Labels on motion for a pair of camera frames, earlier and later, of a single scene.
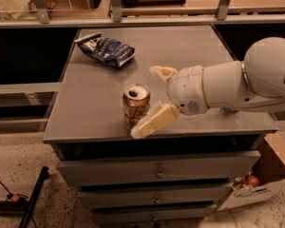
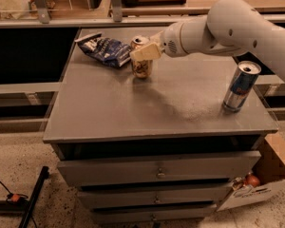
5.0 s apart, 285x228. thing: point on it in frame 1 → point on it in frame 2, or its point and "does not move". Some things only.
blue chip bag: [111, 52] does not move
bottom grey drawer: [105, 216] does not move
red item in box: [251, 180] does not move
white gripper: [187, 89] → [170, 42]
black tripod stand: [17, 202] does not move
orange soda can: [136, 102] → [142, 68]
